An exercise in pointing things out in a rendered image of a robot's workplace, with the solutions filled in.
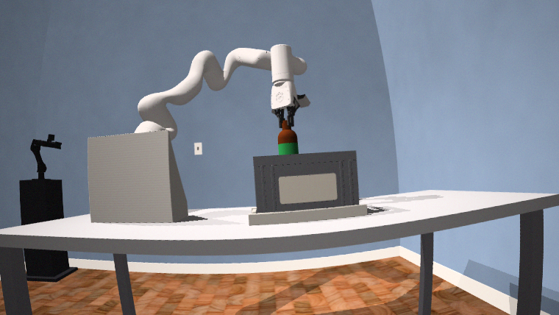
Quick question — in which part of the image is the brown bottle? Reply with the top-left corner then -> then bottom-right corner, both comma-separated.
278,120 -> 299,155

